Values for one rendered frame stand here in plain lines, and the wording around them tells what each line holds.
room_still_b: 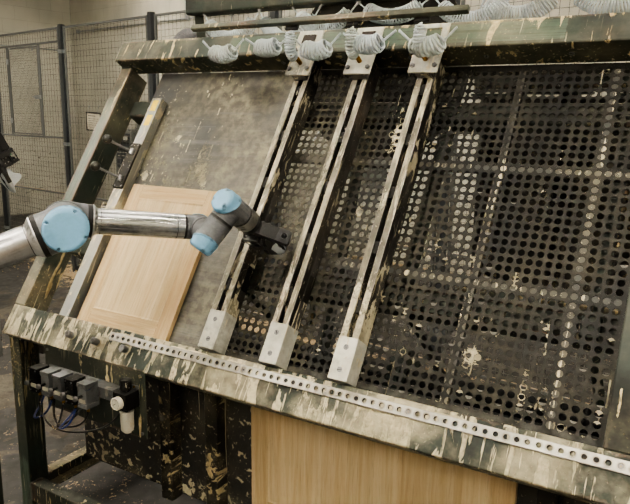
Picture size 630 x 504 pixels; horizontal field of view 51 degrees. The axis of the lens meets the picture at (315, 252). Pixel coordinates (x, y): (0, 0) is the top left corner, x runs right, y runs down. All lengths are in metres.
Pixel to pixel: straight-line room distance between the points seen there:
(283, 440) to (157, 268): 0.75
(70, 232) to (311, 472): 1.10
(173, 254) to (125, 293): 0.23
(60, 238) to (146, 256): 0.73
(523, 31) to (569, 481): 1.28
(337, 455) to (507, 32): 1.42
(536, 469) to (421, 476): 0.50
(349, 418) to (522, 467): 0.46
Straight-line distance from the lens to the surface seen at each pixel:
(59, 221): 1.79
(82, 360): 2.47
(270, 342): 1.99
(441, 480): 2.08
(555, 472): 1.70
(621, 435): 1.70
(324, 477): 2.28
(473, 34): 2.23
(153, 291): 2.40
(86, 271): 2.62
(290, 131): 2.32
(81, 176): 2.88
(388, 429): 1.80
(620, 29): 2.13
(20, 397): 2.89
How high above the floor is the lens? 1.64
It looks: 12 degrees down
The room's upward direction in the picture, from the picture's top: 1 degrees clockwise
